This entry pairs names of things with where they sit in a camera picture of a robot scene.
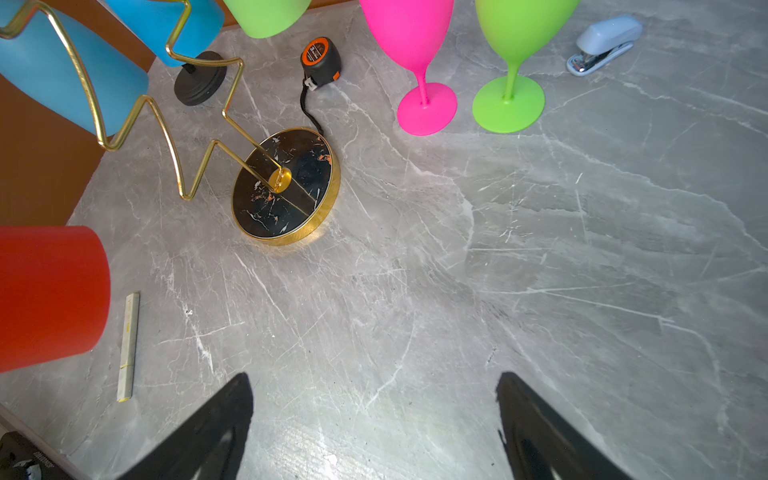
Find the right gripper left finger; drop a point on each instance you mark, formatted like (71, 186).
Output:
(210, 444)

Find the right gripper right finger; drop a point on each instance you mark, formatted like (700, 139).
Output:
(540, 443)

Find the red wine glass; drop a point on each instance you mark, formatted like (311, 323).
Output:
(55, 293)

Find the green wine glass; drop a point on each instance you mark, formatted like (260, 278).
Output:
(261, 19)
(516, 30)

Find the blue wine glass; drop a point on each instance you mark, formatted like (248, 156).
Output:
(153, 22)
(38, 64)

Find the magenta wine glass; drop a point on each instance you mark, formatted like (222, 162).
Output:
(411, 32)

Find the wooden ruler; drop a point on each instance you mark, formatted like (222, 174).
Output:
(128, 348)

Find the black phone stand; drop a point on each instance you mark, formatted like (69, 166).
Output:
(196, 84)

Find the orange black tape measure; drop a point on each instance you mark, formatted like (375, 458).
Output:
(321, 64)

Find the small blue toy car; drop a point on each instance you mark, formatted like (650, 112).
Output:
(602, 42)

